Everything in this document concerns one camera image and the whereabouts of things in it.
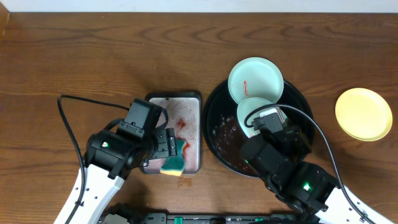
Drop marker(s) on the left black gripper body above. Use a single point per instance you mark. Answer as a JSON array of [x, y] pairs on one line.
[[169, 143]]

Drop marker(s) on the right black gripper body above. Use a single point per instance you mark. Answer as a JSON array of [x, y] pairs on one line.
[[295, 147]]

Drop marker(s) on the green yellow sponge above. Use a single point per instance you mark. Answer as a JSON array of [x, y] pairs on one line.
[[175, 165]]

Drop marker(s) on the yellow plate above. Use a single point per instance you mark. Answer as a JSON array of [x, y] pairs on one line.
[[363, 114]]

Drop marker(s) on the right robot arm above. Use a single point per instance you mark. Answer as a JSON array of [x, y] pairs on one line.
[[277, 155]]

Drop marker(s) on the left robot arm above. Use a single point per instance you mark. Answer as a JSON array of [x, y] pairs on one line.
[[108, 161]]

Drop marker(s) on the black rectangular soapy tray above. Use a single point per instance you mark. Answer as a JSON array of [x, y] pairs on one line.
[[184, 111]]

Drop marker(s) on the black round tray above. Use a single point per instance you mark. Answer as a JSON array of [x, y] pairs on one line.
[[223, 134]]

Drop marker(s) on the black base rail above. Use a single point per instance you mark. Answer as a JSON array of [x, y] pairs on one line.
[[124, 214]]

